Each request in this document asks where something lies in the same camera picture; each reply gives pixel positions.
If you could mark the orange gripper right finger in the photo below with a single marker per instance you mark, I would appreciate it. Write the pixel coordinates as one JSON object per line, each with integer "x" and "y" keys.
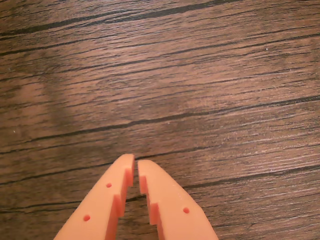
{"x": 172, "y": 207}

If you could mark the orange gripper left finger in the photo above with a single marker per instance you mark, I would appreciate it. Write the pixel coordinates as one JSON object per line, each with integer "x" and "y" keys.
{"x": 100, "y": 207}

